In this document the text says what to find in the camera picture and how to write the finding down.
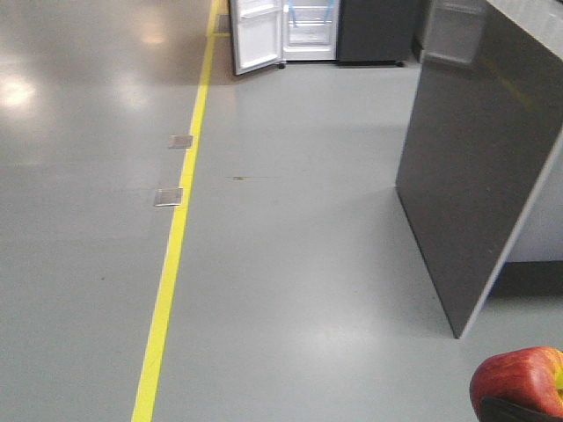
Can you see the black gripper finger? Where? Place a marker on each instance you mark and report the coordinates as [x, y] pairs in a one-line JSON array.
[[494, 409]]

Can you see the red yellow apple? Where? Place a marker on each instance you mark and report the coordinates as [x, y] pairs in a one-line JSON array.
[[530, 377]]

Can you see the fridge door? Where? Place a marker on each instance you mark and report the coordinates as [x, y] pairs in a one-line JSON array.
[[256, 34]]

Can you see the grey side-by-side fridge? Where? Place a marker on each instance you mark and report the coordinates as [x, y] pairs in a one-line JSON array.
[[348, 32]]

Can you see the grey kitchen island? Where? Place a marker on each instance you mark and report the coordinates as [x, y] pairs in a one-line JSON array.
[[480, 176]]

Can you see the silver floor socket plate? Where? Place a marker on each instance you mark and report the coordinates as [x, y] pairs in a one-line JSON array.
[[181, 141]]

